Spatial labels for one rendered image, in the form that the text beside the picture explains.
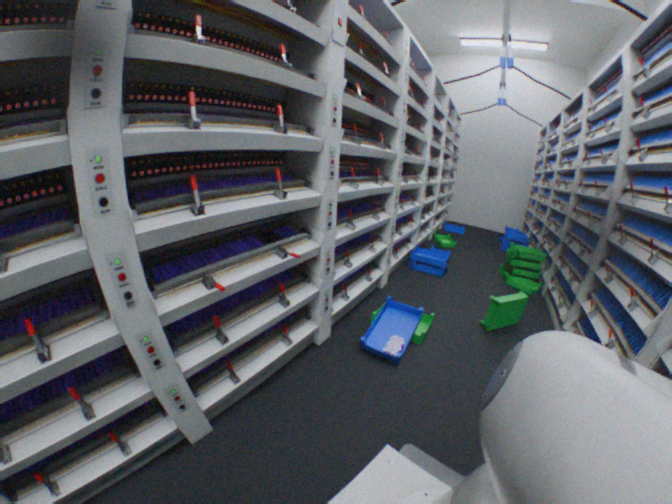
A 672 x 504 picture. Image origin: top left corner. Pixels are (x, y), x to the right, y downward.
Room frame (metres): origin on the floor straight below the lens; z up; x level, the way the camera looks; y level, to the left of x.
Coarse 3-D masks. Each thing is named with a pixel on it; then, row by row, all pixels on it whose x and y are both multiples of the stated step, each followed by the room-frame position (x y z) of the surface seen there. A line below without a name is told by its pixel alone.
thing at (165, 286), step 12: (288, 240) 0.77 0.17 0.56; (300, 240) 0.82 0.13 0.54; (252, 252) 0.65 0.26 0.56; (264, 252) 0.68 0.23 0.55; (216, 264) 0.54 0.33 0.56; (228, 264) 0.57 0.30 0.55; (180, 276) 0.46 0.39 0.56; (192, 276) 0.47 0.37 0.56; (156, 288) 0.39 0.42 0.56; (168, 288) 0.42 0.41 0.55
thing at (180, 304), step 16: (256, 224) 0.81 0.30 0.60; (288, 224) 0.93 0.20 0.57; (304, 224) 0.89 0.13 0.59; (192, 240) 0.60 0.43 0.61; (320, 240) 0.84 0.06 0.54; (144, 256) 0.47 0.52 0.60; (272, 256) 0.69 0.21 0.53; (288, 256) 0.72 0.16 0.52; (304, 256) 0.78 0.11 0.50; (144, 272) 0.45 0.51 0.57; (224, 272) 0.55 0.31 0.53; (240, 272) 0.57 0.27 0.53; (256, 272) 0.59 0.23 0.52; (272, 272) 0.66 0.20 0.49; (192, 288) 0.46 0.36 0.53; (240, 288) 0.55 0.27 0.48; (160, 304) 0.38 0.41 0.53; (176, 304) 0.39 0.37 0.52; (192, 304) 0.42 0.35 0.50; (208, 304) 0.47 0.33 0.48; (160, 320) 0.35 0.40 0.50
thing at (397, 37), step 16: (400, 32) 1.44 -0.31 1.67; (400, 48) 1.44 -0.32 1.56; (384, 96) 1.49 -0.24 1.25; (400, 96) 1.43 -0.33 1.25; (384, 128) 1.48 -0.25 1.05; (400, 128) 1.43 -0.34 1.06; (384, 160) 1.47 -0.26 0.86; (400, 176) 1.50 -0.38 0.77; (384, 224) 1.45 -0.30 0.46; (384, 256) 1.43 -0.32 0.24; (384, 272) 1.43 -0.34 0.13
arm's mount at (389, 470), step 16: (384, 448) 0.21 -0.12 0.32; (384, 464) 0.17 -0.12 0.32; (400, 464) 0.17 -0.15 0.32; (352, 480) 0.14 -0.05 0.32; (368, 480) 0.14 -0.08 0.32; (384, 480) 0.14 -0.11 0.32; (400, 480) 0.14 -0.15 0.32; (416, 480) 0.13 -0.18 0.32; (432, 480) 0.13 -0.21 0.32; (336, 496) 0.11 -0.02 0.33; (352, 496) 0.11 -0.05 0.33; (368, 496) 0.11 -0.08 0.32; (384, 496) 0.11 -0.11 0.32; (400, 496) 0.10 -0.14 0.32
